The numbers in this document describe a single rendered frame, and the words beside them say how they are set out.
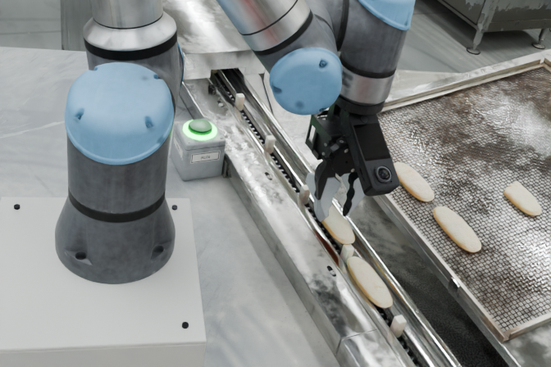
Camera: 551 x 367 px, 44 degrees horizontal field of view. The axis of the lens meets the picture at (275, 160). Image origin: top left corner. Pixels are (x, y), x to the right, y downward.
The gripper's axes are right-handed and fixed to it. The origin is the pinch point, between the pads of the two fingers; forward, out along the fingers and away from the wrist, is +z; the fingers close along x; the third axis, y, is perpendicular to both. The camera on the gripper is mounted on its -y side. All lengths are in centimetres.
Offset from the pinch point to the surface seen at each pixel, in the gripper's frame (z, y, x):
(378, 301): 3.4, -14.3, 0.4
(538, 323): -1.6, -27.4, -14.7
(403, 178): -1.5, 3.7, -14.2
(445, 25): 88, 217, -215
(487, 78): -6, 22, -45
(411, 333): 4.1, -20.1, -1.5
